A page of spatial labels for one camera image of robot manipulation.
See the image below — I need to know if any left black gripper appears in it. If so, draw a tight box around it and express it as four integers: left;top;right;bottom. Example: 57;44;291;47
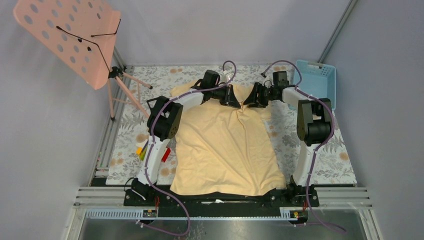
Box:
210;84;241;109

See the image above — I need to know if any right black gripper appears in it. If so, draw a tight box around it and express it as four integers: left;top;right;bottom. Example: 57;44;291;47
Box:
242;82;278;109

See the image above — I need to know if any yellow shirt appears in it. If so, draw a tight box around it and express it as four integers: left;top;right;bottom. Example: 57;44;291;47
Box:
170;99;286;196

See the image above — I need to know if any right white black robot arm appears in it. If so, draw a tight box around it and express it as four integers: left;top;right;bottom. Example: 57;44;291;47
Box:
243;71;334;206

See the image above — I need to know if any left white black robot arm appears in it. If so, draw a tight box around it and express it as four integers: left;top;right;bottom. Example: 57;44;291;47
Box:
131;70;241;206

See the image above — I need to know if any black open brooch case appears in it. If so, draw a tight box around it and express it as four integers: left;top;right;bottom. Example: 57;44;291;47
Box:
146;97;160;115

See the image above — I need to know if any light blue plastic basket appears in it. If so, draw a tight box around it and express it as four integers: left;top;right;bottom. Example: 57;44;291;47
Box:
295;59;337;111

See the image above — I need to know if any red box with white squares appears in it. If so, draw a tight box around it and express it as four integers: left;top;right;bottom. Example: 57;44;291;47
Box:
161;147;171;163

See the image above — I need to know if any floral patterned table mat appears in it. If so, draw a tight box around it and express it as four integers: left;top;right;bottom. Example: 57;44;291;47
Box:
99;65;357;185

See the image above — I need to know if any small multicolour block toy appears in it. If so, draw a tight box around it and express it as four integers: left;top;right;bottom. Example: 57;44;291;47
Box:
135;141;148;161

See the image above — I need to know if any pink perforated music stand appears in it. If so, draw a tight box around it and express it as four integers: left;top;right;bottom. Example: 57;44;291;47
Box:
13;0;149;119

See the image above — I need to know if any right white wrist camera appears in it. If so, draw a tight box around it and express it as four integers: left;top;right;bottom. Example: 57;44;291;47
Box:
261;73;274;88

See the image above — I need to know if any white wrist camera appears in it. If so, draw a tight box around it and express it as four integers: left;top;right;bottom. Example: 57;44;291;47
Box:
261;73;274;88
221;70;234;84

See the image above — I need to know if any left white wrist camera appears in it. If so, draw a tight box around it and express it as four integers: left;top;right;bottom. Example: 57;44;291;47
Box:
221;70;234;84

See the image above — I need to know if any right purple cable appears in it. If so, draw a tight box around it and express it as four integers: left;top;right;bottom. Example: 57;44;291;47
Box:
260;60;348;235

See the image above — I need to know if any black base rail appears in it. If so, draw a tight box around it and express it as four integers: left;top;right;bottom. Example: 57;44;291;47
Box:
123;181;320;210

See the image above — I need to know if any grey slotted cable duct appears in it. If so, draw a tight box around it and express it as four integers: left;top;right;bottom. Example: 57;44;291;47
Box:
85;207;298;221

